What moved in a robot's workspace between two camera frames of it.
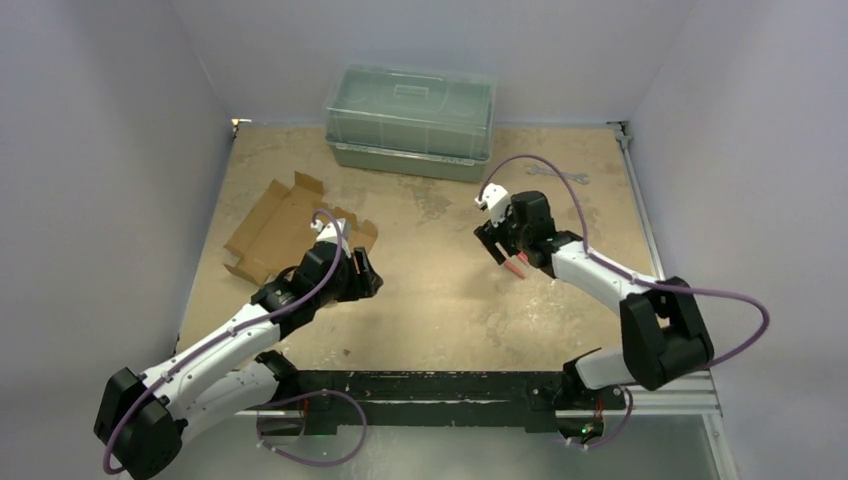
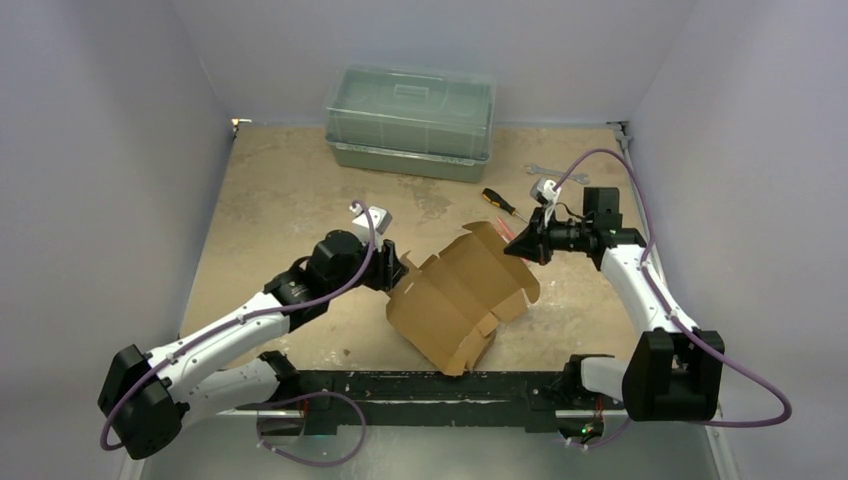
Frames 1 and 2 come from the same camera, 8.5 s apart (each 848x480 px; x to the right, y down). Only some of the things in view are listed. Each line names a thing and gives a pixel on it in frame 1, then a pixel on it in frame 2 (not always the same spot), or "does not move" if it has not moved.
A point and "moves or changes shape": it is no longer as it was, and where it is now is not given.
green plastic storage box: [420, 123] does not move
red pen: [518, 266] moves or changes shape
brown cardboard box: [276, 233] → [448, 310]
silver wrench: [581, 178] does not move
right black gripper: [497, 234] → [539, 235]
